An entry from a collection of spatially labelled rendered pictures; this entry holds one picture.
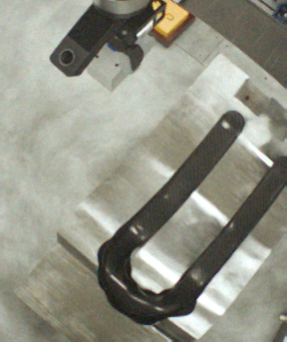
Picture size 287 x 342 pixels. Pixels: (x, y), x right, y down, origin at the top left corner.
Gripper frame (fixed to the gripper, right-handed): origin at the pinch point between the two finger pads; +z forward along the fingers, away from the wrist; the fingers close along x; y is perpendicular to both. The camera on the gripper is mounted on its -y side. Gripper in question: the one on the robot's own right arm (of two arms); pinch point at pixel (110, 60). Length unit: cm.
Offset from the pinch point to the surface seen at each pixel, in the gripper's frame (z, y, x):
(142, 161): 6.4, -6.7, -12.0
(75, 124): 15.0, -7.3, 0.9
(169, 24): 11.3, 15.0, 0.3
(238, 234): 7.0, -5.8, -30.0
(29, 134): 15.0, -13.5, 5.7
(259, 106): 8.7, 12.6, -20.0
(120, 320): 8.9, -27.4, -25.4
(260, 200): 6.9, 0.3, -29.3
